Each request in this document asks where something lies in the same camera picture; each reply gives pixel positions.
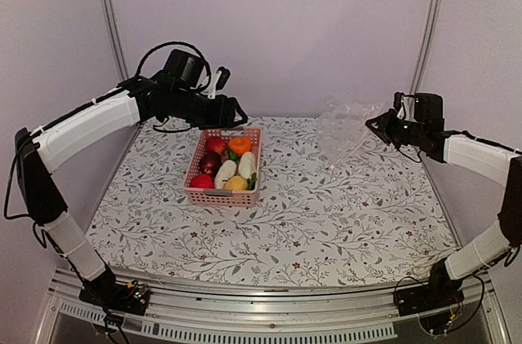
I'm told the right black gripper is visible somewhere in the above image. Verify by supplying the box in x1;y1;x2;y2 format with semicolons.
366;108;427;149

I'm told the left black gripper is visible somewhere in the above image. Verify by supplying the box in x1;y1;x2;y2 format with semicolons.
171;87;250;130

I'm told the orange tangerine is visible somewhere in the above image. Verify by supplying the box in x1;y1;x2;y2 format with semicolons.
228;136;253;156

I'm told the red apple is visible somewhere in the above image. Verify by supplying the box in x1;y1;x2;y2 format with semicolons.
205;136;227;156

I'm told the clear zip top bag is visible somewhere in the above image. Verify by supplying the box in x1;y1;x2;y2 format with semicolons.
316;98;389;170

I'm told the dark red onion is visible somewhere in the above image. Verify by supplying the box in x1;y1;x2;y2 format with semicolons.
199;151;222;178

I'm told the yellow lemon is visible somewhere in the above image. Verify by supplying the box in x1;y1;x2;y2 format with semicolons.
223;175;248;191

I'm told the red tomato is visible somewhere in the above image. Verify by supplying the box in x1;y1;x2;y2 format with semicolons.
189;174;215;189

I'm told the pink plastic basket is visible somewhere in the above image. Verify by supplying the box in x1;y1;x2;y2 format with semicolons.
184;127;262;208

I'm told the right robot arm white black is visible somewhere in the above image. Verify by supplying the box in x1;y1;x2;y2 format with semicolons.
365;108;521;308

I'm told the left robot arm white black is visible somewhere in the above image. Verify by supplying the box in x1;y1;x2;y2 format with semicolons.
15;77;248;307

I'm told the white radish right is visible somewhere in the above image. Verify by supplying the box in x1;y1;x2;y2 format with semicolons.
237;152;256;179

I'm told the white radish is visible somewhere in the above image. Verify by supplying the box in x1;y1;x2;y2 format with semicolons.
237;152;256;179
215;160;237;189

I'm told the white radish left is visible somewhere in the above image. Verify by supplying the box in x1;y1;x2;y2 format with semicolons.
215;160;237;189

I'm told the floral table mat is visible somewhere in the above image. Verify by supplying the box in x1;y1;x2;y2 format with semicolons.
87;117;458;286

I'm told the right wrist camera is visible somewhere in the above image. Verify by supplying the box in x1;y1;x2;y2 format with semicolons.
393;92;445;128

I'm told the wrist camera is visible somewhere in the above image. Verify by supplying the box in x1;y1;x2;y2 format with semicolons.
393;92;445;128
162;50;231;99

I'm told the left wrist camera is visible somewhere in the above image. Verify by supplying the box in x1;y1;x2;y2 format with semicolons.
162;50;231;99

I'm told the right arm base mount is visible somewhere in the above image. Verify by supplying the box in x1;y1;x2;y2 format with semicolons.
393;260;464;316

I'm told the right aluminium post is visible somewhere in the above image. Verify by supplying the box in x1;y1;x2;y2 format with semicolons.
409;0;442;94

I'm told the aluminium post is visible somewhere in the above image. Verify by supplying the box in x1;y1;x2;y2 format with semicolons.
100;0;129;80
409;0;442;94

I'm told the aluminium front rail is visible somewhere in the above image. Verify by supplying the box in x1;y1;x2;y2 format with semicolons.
35;268;514;343

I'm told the left aluminium post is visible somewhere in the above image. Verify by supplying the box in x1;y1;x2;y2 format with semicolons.
100;0;129;80

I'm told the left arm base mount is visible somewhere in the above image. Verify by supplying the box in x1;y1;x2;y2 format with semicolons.
77;265;151;316

